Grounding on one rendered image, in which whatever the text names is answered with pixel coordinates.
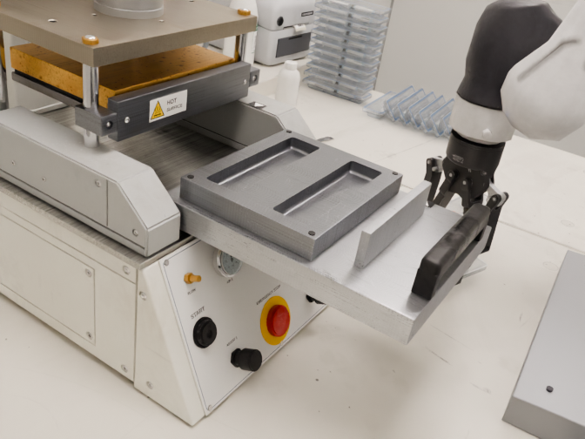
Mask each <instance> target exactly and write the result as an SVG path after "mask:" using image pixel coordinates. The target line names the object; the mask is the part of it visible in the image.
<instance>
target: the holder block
mask: <svg viewBox="0 0 585 439"><path fill-rule="evenodd" d="M402 177H403V174H401V173H399V172H395V171H393V170H390V169H388V168H385V167H384V166H381V165H377V164H375V163H373V162H371V161H368V160H365V159H362V158H360V157H357V156H355V155H352V154H351V153H348V152H344V151H341V150H340V149H337V148H335V147H332V146H330V145H327V144H324V143H322V142H319V141H318V140H315V139H312V138H308V137H307V136H304V135H302V134H299V133H297V132H294V131H291V130H288V129H285V130H284V131H281V132H278V133H276V134H274V135H272V136H270V137H268V138H265V139H262V140H260V141H259V142H257V143H254V144H252V145H249V146H247V147H245V148H243V149H241V150H239V151H237V152H234V153H232V154H230V155H228V156H225V157H223V158H222V159H218V160H216V161H214V162H212V163H211V164H208V165H205V166H203V167H201V168H199V169H197V170H195V171H193V172H189V173H187V174H186V175H184V176H181V179H180V193H179V197H180V198H181V199H184V200H187V201H189V202H191V203H192V204H194V205H196V206H199V207H201V208H203V209H205V210H206V211H208V212H210V213H213V214H215V215H217V216H219V217H220V218H223V219H225V220H228V221H230V222H232V223H233V224H235V225H237V226H240V227H242V228H244V229H245V230H247V231H249V232H251V233H254V234H256V235H258V236H260V237H262V238H264V239H266V240H269V241H271V242H272V243H274V244H276V245H278V246H280V247H283V248H285V249H286V250H288V251H290V252H292V253H296V254H297V255H299V256H301V257H303V258H305V259H307V260H310V261H312V260H313V259H314V258H316V257H317V256H318V255H320V254H321V253H322V252H324V251H325V250H326V249H327V248H328V247H329V246H331V245H332V244H333V243H335V242H336V241H337V240H339V239H340V238H341V237H342V236H344V235H345V234H346V233H348V232H349V231H350V230H352V229H353V228H354V227H356V226H357V225H358V224H359V223H360V222H361V221H363V220H364V219H365V218H367V217H368V216H369V215H371V214H372V213H373V212H375V211H376V210H377V209H378V208H380V207H381V206H383V205H384V204H385V203H386V202H388V201H389V200H390V199H391V198H392V197H393V196H395V195H396V194H397V193H398V192H399V190H400V184H401V181H402Z"/></svg>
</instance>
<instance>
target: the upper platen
mask: <svg viewBox="0 0 585 439"><path fill-rule="evenodd" d="M234 61H235V58H233V57H228V56H226V55H223V54H221V53H218V52H216V51H211V50H208V49H206V48H204V47H201V46H198V45H196V44H195V45H191V46H187V47H184V48H179V49H176V50H171V51H164V52H160V53H157V54H152V55H149V56H144V57H137V58H133V59H130V60H125V61H122V62H117V63H114V64H107V65H103V66H99V105H101V106H103V107H105V108H107V109H108V98H111V97H114V96H117V95H120V94H124V93H126V92H130V91H135V90H139V89H142V88H145V87H149V86H152V85H155V84H161V83H164V82H167V81H171V80H173V79H177V78H182V77H186V76H189V75H192V74H196V73H199V72H202V71H208V70H211V69H214V68H218V67H220V66H224V65H228V64H233V63H234ZM10 63H11V67H12V68H14V69H15V71H13V72H12V73H11V77H12V80H14V81H16V82H18V83H19V84H23V85H25V86H27V87H30V88H31V89H33V90H35V91H39V92H41V93H43V94H44V95H46V96H49V97H51V98H54V99H56V100H58V101H60V102H62V103H64V104H67V105H69V106H71V107H73V108H75V105H80V104H82V103H83V64H82V63H80V62H78V61H76V60H73V59H71V58H68V57H65V56H63V55H61V54H58V53H56V52H54V51H50V50H48V49H45V48H44V47H41V46H39V45H37V44H33V43H30V44H21V45H16V46H11V47H10Z"/></svg>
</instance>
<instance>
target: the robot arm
mask: <svg viewBox="0 0 585 439"><path fill-rule="evenodd" d="M456 93H457V94H456V98H455V101H454V106H453V110H452V113H451V116H450V119H449V122H448V123H449V124H450V125H451V126H452V127H453V129H452V131H451V134H450V137H449V140H448V144H447V149H446V155H447V156H446V157H445V158H444V159H443V158H442V157H441V156H435V157H432V158H428V159H427V162H426V175H425V178H424V180H426V181H428V182H431V183H432V185H431V189H430V192H429V194H428V198H427V200H428V201H431V202H433V203H435V205H438V206H441V207H444V208H446V207H447V205H448V203H449V202H450V200H451V199H452V197H453V196H454V195H455V194H456V193H457V194H458V195H459V196H460V197H461V205H462V206H463V215H464V214H465V213H466V212H467V211H468V209H469V208H470V207H471V206H472V205H473V204H476V203H480V204H482V203H483V194H484V193H485V192H487V198H486V202H487V204H486V206H488V207H489V208H490V215H489V220H488V223H487V226H491V227H492V229H491V231H490V234H489V236H488V239H487V244H486V245H485V248H484V249H483V251H482V252H481V253H480V254H482V253H485V252H488V251H489V250H490V247H491V244H492V241H493V237H494V232H495V229H496V226H497V223H498V219H499V217H500V213H501V209H502V207H503V205H504V204H505V203H506V202H507V200H508V198H509V194H508V193H507V192H501V191H500V190H499V189H498V188H497V187H496V186H495V185H494V173H495V171H496V169H497V167H498V166H499V164H500V161H501V156H502V154H503V151H504V148H505V145H506V142H507V141H509V140H511V139H512V137H513V135H514V130H515V129H516V130H518V131H519V132H521V133H522V134H523V135H525V136H526V137H528V138H531V139H541V140H553V141H560V140H562V139H563V138H565V137H567V136H568V135H569V134H570V133H572V132H574V131H575V130H577V129H579V128H580V127H582V126H583V125H584V123H585V0H578V1H577V2H576V4H575V6H574V7H573V8H572V10H571V11H570V12H569V13H568V15H567V16H566V17H565V19H564V20H563V21H562V20H561V19H560V18H559V17H558V16H557V15H556V14H555V12H554V10H553V9H552V8H551V6H550V5H549V3H548V2H546V1H543V0H498V1H495V2H493V3H491V4H489V5H487V7H486V8H485V10H484V11H483V13H482V14H481V17H480V18H479V20H478V22H477V24H476V26H475V29H474V34H473V37H472V40H471V43H470V46H469V49H468V52H467V57H466V67H465V76H464V78H463V79H462V81H461V84H460V86H459V88H458V90H457V92H456ZM442 171H443V172H444V175H445V179H444V181H443V183H442V184H441V186H440V188H439V192H438V194H437V195H436V197H435V199H434V196H435V194H436V191H437V188H438V185H439V183H440V178H441V175H442Z"/></svg>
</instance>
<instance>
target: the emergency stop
mask: <svg viewBox="0 0 585 439"><path fill-rule="evenodd" d="M289 324H290V315H289V312H288V310H287V308H286V307H285V306H283V305H274V306H272V307H271V309H270V310H269V312H268V315H267V318H266V326H267V330H268V332H269V334H270V335H272V336H275V337H281V336H283V335H284V334H285V333H286V331H287V329H288V328H289Z"/></svg>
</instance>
